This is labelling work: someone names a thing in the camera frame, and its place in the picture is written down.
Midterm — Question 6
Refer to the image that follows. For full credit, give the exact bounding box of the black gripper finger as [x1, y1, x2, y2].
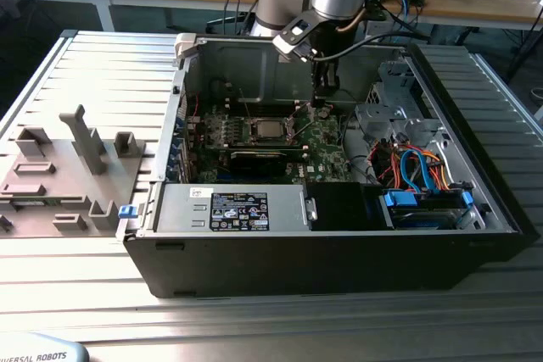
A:
[312, 59, 342, 109]

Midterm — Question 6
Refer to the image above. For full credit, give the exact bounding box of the metal socket cover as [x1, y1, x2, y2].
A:
[287, 100, 316, 141]

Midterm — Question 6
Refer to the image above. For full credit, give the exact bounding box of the silver topped CPU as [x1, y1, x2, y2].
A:
[254, 120, 286, 139]

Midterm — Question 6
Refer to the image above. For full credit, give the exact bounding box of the CPU socket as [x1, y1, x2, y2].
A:
[249, 114, 296, 145]

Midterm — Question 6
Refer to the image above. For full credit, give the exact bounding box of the metal locking lever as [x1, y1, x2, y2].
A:
[238, 87, 257, 125]

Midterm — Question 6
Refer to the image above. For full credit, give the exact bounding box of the metal drive cage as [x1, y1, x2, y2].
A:
[353, 58, 454, 156]

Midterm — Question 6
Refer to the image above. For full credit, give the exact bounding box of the green motherboard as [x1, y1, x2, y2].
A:
[186, 98, 357, 185]

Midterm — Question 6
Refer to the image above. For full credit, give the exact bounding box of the black graphics card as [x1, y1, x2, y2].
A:
[227, 150, 310, 177]

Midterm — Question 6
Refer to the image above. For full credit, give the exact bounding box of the black plastic shroud box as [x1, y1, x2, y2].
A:
[305, 181, 383, 232]

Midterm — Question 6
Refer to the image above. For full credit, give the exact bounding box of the hard disk in blue carrier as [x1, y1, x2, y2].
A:
[378, 189, 479, 231]

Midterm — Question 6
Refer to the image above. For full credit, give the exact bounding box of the black PC case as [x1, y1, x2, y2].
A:
[115, 32, 539, 300]

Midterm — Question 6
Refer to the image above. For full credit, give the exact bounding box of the grey power supply unit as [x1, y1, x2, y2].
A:
[151, 182, 318, 235]

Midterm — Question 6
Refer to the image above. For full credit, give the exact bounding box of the grey parts rack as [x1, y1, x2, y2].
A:
[0, 103, 150, 239]

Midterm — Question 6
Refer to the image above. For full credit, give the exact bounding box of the pale blue teach pendant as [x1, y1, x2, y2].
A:
[0, 331, 91, 362]

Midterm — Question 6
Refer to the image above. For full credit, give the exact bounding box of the brown curved cable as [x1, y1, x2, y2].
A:
[333, 8, 367, 36]

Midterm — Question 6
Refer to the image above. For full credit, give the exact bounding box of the black camera cable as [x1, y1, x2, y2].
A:
[313, 31, 432, 61]

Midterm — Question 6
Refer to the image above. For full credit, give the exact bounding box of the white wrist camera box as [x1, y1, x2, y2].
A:
[271, 13, 318, 63]

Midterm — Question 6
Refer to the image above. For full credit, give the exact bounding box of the blue data wire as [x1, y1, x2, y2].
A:
[417, 153, 440, 196]
[400, 148, 425, 192]

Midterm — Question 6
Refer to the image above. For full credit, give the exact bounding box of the orange wire bundle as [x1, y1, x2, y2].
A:
[372, 143, 453, 190]

